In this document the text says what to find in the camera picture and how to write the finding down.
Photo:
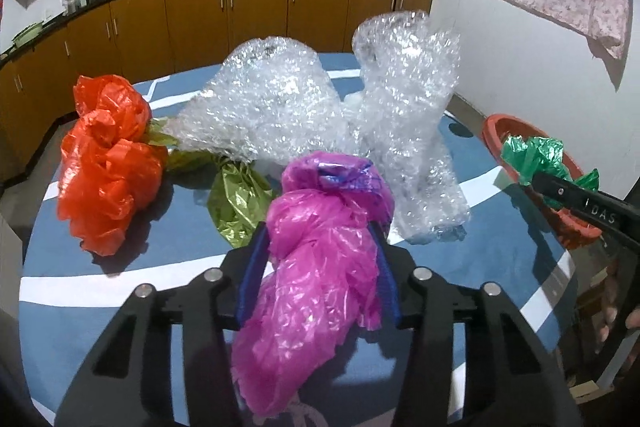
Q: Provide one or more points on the orange plastic bag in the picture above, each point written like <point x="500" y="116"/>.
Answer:
<point x="105" y="167"/>

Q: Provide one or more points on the wide crumpled bubble wrap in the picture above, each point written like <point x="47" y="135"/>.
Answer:
<point x="270" y="102"/>

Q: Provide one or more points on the person's right hand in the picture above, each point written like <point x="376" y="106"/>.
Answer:
<point x="609" y="307"/>

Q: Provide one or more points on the tall bubble wrap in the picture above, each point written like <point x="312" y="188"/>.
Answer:
<point x="405" y="122"/>

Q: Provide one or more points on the red plastic basket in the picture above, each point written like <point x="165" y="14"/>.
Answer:
<point x="500" y="132"/>

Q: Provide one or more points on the magenta plastic bag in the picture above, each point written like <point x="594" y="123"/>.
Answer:
<point x="310" y="257"/>

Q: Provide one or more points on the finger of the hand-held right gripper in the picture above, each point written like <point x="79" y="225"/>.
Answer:
<point x="580" y="202"/>

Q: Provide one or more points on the green cooking pot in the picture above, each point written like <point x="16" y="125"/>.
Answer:
<point x="27" y="36"/>

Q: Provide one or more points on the olive green plastic bag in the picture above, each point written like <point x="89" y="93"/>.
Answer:
<point x="240" y="207"/>

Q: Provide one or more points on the wooden furniture piece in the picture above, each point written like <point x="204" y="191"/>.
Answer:
<point x="592" y="389"/>

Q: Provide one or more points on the wooden base cabinet row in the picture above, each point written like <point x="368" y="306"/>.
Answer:
<point x="200" y="17"/>

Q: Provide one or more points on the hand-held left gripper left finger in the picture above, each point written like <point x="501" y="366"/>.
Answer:
<point x="250" y="277"/>

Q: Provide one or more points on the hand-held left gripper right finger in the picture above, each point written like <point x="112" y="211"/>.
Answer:
<point x="386" y="279"/>

